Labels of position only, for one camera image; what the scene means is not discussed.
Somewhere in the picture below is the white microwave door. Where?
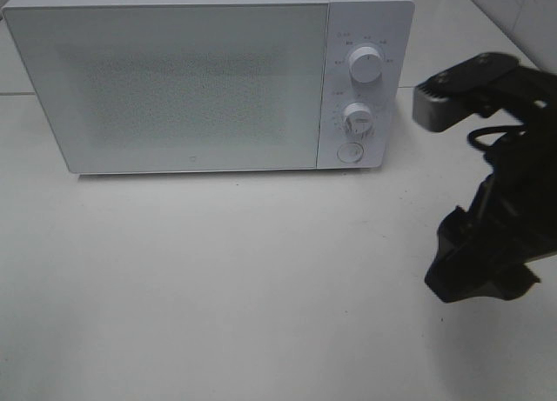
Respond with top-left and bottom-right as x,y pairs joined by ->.
5,4 -> 328,174

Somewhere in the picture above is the white microwave oven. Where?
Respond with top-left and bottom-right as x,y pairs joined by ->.
2,0 -> 414,173

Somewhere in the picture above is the white microwave knob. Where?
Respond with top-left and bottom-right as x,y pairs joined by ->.
348,45 -> 383,84
342,103 -> 373,136

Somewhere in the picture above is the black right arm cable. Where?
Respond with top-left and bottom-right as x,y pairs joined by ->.
466,124 -> 527,158

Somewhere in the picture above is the round microwave door button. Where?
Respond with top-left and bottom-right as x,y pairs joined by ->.
337,143 -> 364,164

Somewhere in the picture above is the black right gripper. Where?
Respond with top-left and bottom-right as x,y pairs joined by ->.
425,66 -> 556,303

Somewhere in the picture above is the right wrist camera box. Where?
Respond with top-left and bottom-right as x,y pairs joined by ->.
413,52 -> 520,133

